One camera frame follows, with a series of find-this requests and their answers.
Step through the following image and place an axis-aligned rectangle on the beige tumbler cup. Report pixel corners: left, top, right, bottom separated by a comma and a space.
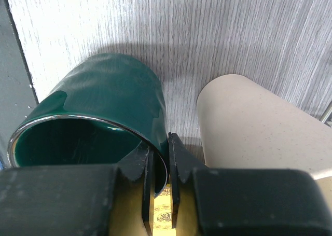
197, 74, 331, 212

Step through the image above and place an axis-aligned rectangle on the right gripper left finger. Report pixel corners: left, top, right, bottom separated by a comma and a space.
1, 147, 154, 235

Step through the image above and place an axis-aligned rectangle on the dark green mug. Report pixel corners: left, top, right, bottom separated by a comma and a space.
7, 53, 169, 195

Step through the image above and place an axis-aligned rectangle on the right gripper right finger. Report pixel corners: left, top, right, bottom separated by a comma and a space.
168, 133, 331, 235

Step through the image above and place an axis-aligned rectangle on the yellow patterned small plate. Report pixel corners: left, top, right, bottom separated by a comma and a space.
108, 184, 203, 236

